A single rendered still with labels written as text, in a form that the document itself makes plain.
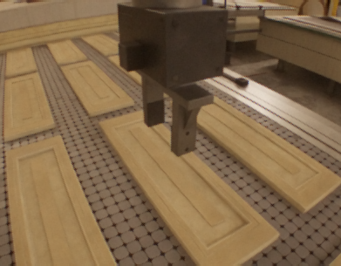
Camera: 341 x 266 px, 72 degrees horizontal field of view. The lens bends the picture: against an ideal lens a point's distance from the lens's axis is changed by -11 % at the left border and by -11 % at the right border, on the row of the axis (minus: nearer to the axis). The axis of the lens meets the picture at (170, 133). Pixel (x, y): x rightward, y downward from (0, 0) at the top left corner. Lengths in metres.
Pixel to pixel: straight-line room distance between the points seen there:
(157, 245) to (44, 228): 0.26
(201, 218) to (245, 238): 0.11
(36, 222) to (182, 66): 0.48
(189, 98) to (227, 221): 0.29
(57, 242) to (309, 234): 0.56
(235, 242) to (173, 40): 0.41
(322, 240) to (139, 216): 0.43
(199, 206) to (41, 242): 0.36
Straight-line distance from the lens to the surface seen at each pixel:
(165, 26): 0.43
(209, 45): 0.49
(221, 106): 1.04
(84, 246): 0.59
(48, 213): 0.67
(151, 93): 0.66
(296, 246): 0.64
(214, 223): 0.60
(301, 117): 1.12
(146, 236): 0.60
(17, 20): 2.50
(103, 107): 1.04
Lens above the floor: 1.36
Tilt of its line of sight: 33 degrees down
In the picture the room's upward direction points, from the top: straight up
